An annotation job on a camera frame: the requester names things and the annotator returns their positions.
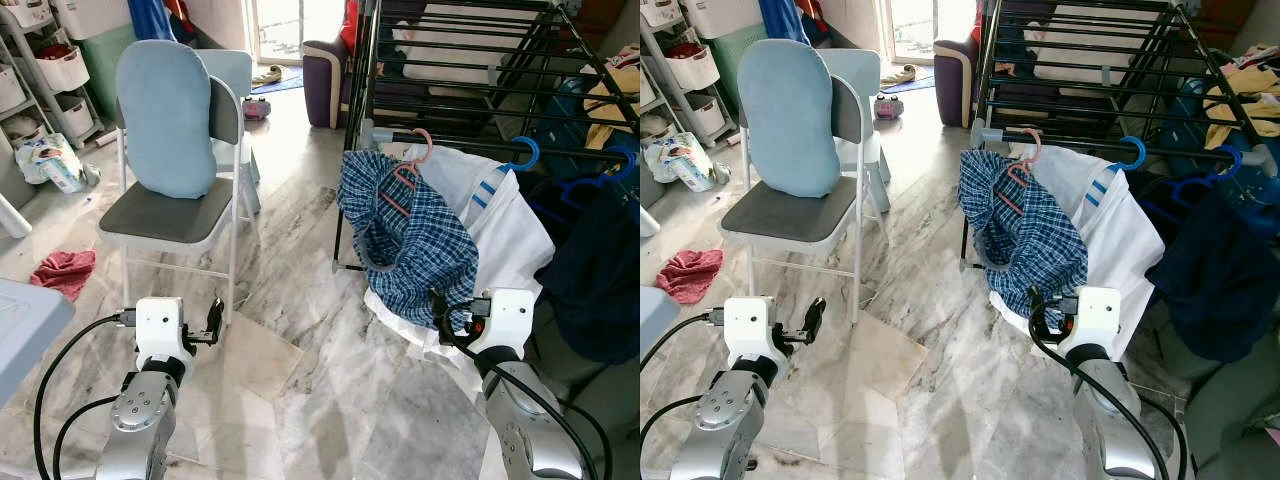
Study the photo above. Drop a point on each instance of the navy garment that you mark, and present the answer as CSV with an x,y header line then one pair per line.
x,y
590,270
1210,270

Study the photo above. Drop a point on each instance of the black drying rack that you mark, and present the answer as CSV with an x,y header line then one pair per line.
x,y
470,143
1080,143

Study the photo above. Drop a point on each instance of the green sofa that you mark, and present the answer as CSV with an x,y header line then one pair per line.
x,y
605,420
1230,420

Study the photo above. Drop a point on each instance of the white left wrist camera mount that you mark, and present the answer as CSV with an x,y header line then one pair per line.
x,y
748,325
160,325

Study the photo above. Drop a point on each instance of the small pink floor object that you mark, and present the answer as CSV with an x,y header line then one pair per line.
x,y
255,108
888,108

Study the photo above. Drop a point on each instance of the white storage bin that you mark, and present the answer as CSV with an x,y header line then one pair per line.
x,y
705,115
695,72
10,90
62,72
76,115

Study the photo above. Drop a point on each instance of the white padded mattress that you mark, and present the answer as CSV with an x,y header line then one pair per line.
x,y
470,40
1100,40

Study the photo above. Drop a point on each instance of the printed plastic packet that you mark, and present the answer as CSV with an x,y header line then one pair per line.
x,y
685,160
55,165

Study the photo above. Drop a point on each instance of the pink clothes hanger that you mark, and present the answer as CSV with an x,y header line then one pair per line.
x,y
403,172
1020,172

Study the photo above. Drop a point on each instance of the white lidded storage box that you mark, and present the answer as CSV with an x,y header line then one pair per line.
x,y
90,15
720,15

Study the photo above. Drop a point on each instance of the light blue cushion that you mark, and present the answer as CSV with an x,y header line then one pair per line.
x,y
790,120
165,120

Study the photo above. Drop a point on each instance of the blue floor rug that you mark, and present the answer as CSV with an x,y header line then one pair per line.
x,y
920,82
290,82

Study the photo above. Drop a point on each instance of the blue clothes hanger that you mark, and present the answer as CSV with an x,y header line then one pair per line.
x,y
1140,150
1195,185
600,183
534,150

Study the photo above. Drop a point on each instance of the grey storage shelf frame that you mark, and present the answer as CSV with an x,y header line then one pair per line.
x,y
655,62
22,62

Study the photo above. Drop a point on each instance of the green laundry basket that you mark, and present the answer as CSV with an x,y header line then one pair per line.
x,y
728,60
108,65

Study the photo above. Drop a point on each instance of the white shirt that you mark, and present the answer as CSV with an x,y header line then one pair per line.
x,y
510,240
1120,240

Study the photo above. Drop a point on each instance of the red cloth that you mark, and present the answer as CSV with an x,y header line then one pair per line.
x,y
690,275
65,272

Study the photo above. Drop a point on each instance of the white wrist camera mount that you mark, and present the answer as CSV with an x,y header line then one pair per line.
x,y
1095,315
160,325
748,325
508,315

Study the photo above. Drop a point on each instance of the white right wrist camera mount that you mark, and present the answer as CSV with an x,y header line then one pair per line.
x,y
1095,315
508,315

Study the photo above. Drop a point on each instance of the purple armchair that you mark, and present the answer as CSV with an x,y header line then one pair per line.
x,y
322,85
955,85

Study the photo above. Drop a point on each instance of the blue plaid shirt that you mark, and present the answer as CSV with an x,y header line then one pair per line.
x,y
1035,240
420,250

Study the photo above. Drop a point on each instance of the grey white folding chair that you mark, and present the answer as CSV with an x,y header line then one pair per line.
x,y
790,222
165,222

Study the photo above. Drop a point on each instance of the pair of slippers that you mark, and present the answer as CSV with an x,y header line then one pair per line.
x,y
897,75
265,75

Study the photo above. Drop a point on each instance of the blue hanging garment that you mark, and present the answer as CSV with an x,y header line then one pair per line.
x,y
780,18
150,18

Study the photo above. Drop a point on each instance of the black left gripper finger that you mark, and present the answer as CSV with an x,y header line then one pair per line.
x,y
815,316
214,316

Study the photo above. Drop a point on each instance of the dark blue bag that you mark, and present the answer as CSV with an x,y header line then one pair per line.
x,y
560,115
1190,115

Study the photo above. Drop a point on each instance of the yellow cloth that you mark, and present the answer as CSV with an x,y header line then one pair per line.
x,y
612,100
1235,100

